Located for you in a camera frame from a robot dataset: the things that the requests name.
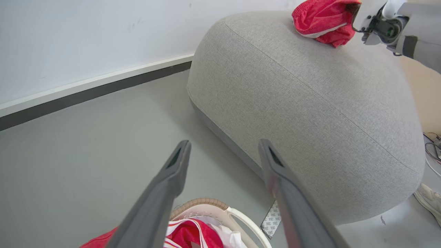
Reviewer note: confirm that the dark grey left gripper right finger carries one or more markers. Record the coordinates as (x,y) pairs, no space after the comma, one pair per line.
(296,210)

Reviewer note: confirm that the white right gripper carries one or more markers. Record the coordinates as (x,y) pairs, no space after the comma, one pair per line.
(373,19)

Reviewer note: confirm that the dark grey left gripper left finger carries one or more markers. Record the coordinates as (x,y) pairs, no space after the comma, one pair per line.
(155,203)

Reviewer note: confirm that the red mesh shorts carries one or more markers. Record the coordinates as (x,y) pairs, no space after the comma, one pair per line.
(322,20)

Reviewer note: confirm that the white laundry basket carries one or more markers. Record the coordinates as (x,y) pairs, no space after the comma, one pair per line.
(220,213)

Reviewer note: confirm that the grey fabric round seat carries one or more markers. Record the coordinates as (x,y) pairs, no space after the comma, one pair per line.
(310,113)

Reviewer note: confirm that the printed white tape strip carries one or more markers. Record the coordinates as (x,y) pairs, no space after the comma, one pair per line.
(271,222)

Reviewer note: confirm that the red white striped garment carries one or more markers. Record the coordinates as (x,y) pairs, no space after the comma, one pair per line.
(187,236)

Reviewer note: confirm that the white cloth garment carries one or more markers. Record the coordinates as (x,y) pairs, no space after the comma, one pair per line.
(229,237)

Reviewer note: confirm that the white sneaker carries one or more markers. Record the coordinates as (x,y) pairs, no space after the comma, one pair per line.
(429,201)

